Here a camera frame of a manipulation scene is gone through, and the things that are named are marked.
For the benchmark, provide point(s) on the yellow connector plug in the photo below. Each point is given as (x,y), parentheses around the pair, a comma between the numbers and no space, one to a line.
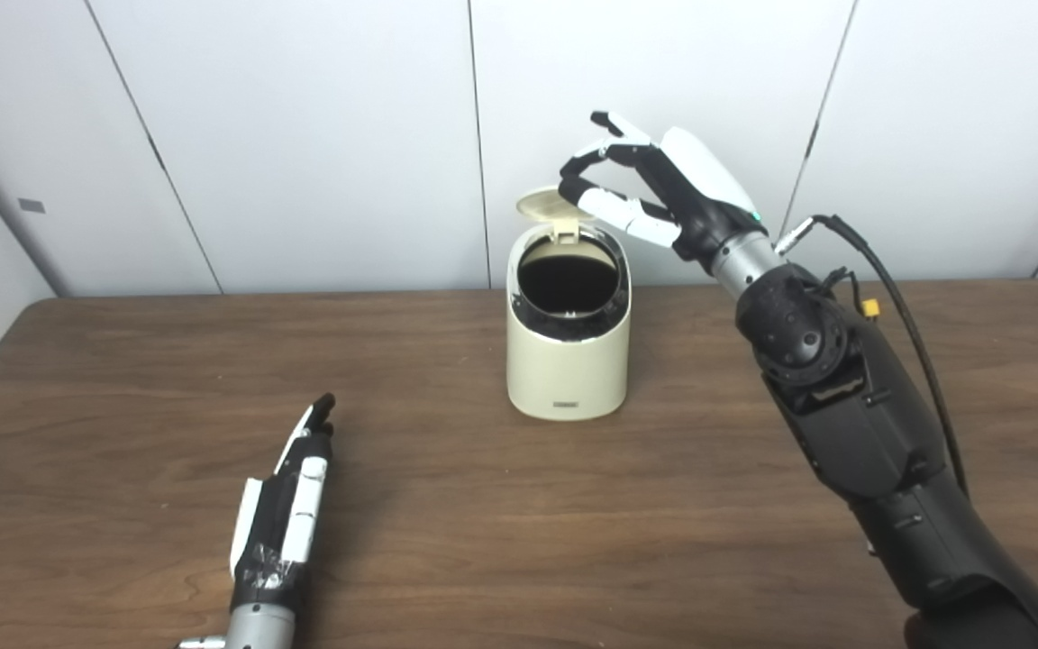
(870,308)

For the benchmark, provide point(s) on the cream-colored bin body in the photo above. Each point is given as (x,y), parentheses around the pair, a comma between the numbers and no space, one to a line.
(566,374)

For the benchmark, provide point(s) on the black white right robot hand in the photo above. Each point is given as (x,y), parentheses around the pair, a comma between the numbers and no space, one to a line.
(699,194)

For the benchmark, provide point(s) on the cream round bin lid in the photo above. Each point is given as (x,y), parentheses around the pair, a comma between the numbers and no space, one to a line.
(541,205)

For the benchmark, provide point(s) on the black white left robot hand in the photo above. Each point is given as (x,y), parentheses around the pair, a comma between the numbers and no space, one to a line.
(276,532)

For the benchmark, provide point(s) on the small grey wall tag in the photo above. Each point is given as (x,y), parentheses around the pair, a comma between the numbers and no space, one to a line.
(31,205)

